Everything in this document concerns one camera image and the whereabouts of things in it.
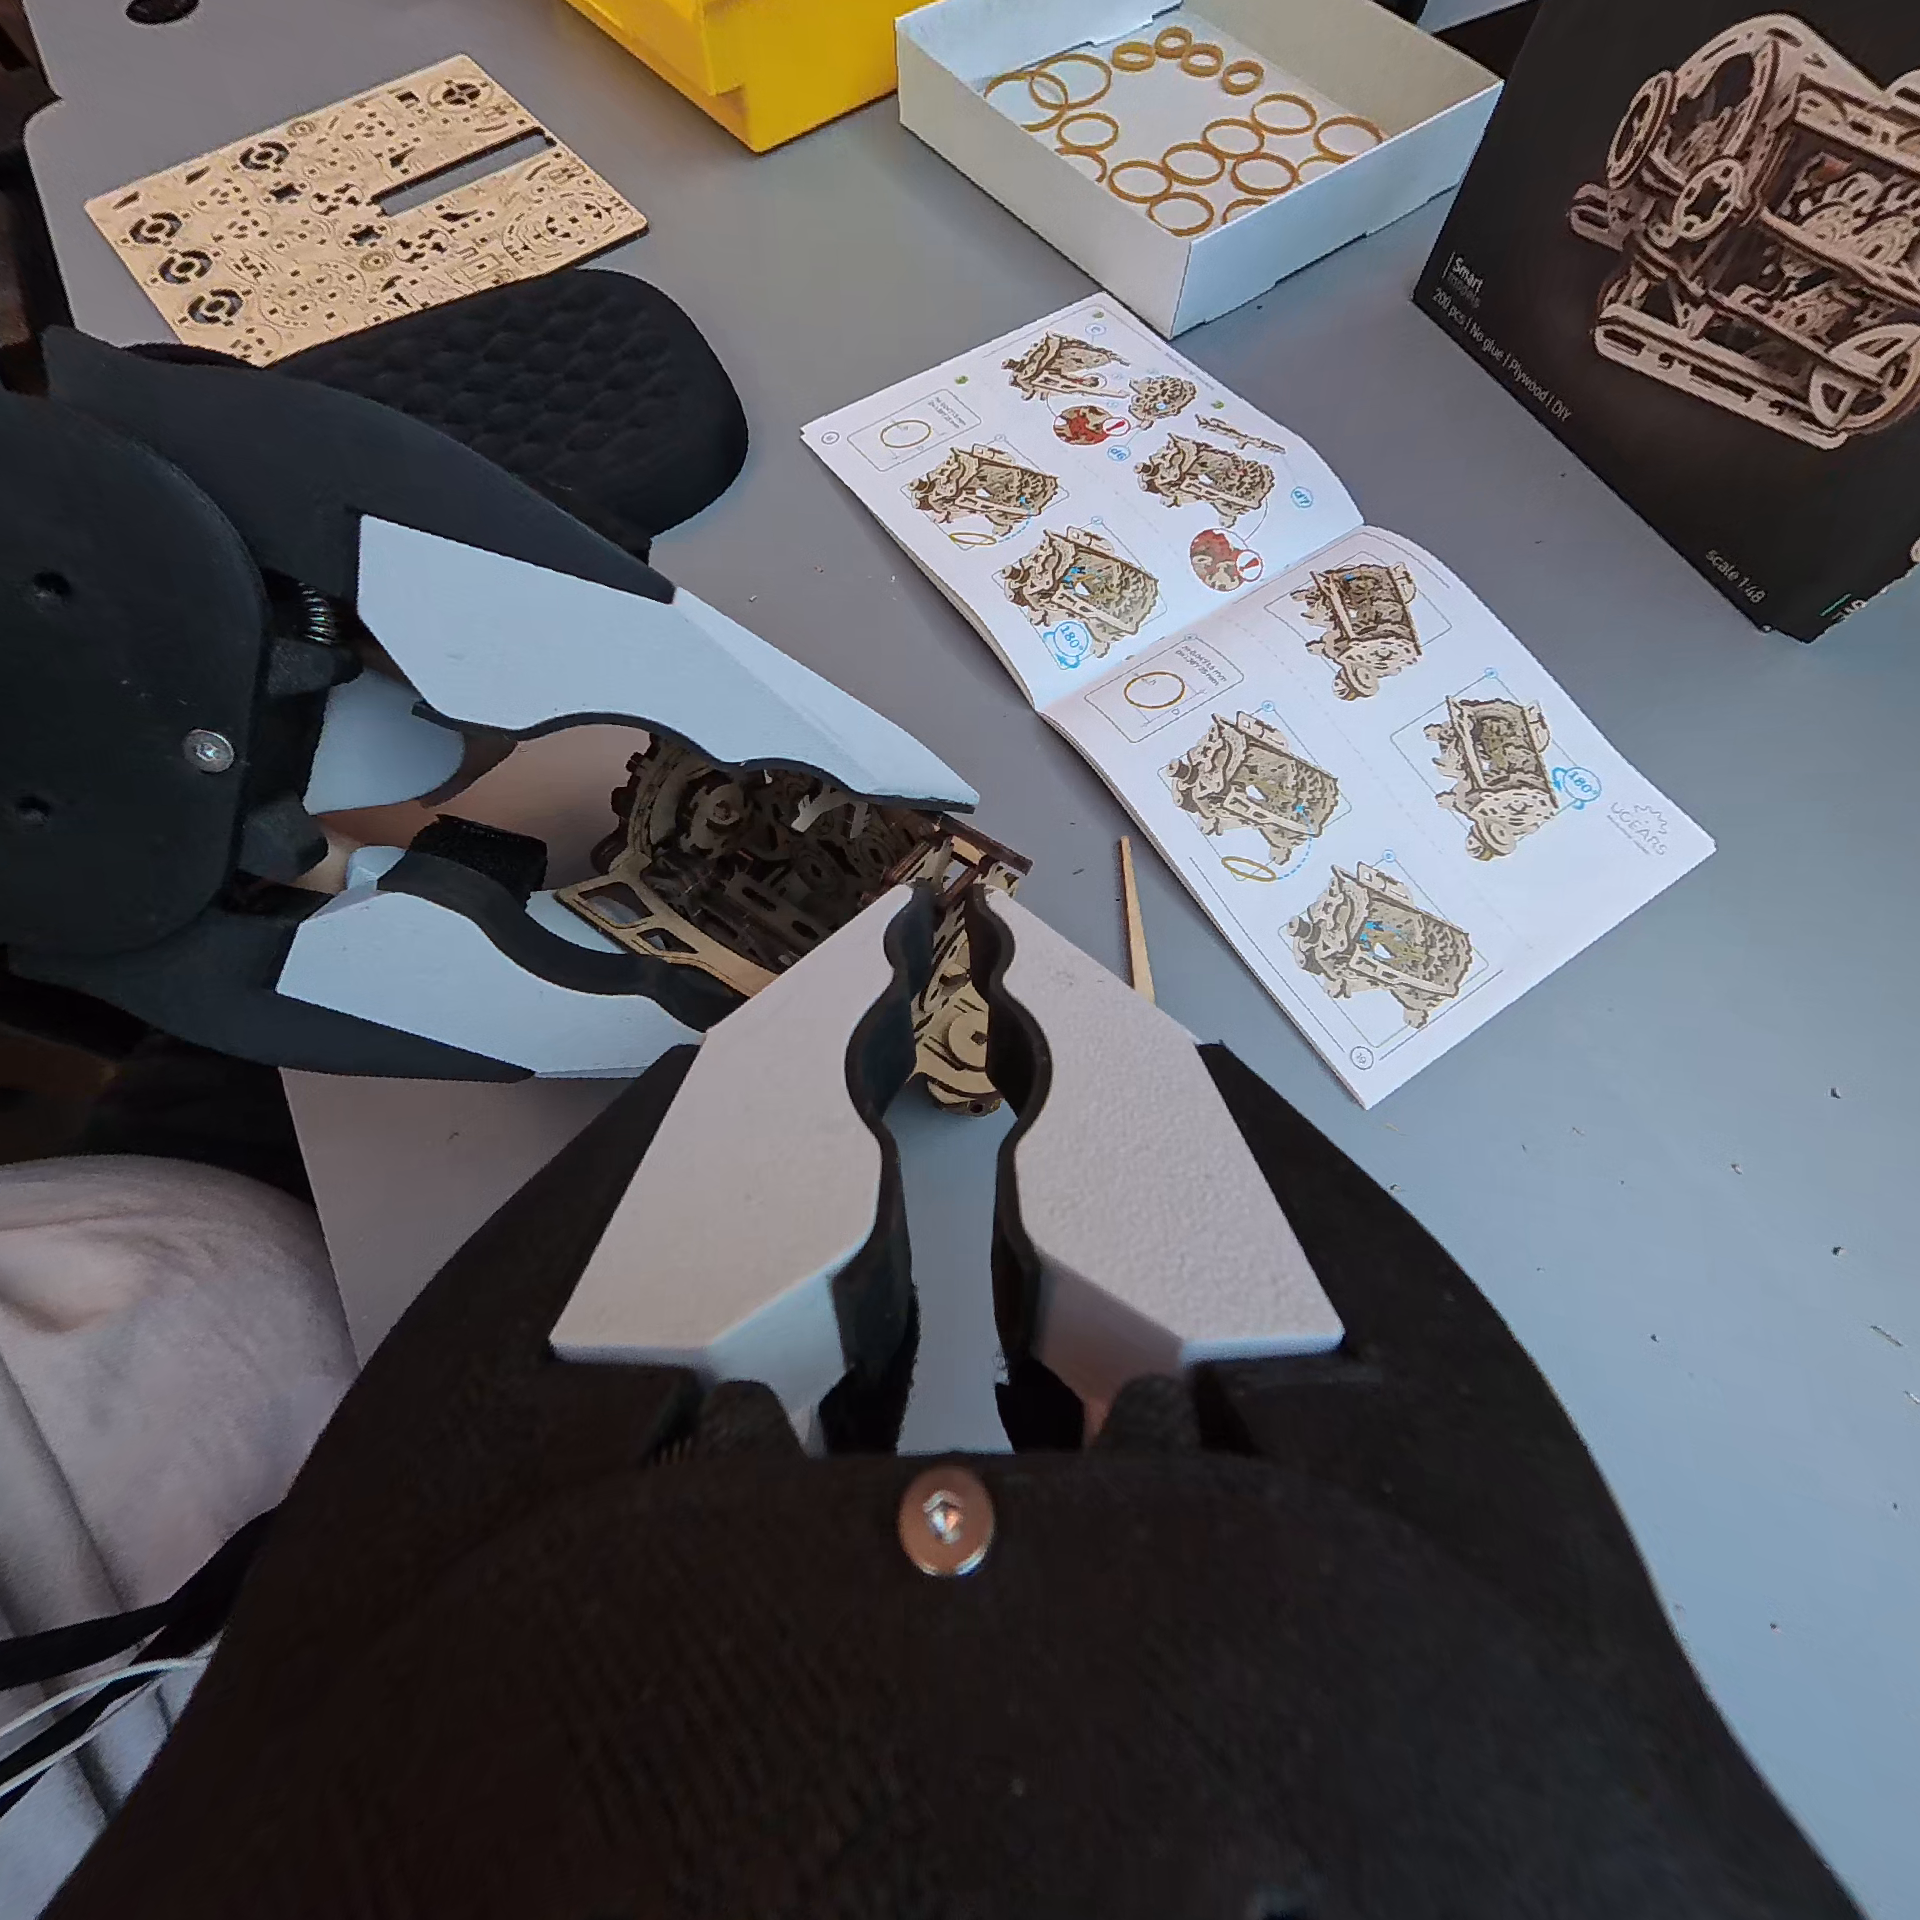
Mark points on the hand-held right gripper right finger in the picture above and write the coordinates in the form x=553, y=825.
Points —
x=1153, y=1199

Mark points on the thin wooden stick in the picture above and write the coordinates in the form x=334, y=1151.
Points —
x=1133, y=914

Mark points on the black model kit box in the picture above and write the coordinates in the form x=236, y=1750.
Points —
x=1726, y=227

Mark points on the plywood parts sheet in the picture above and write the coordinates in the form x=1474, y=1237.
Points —
x=347, y=195

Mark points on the person's light grey sweater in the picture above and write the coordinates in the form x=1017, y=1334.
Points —
x=134, y=1349

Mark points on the yellow stacked plastic bins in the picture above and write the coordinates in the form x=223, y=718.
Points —
x=749, y=60

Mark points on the wooden mechanical model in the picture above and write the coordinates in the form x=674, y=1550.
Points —
x=749, y=871

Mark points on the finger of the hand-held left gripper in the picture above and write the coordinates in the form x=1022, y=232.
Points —
x=454, y=990
x=600, y=648

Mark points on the white instruction booklet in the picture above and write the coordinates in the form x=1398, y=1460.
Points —
x=1199, y=601

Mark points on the black textured wrist rest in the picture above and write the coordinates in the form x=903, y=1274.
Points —
x=600, y=392

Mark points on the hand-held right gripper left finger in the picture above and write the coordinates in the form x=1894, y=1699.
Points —
x=718, y=1199

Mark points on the white cardboard box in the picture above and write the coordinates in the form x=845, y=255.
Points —
x=1320, y=255

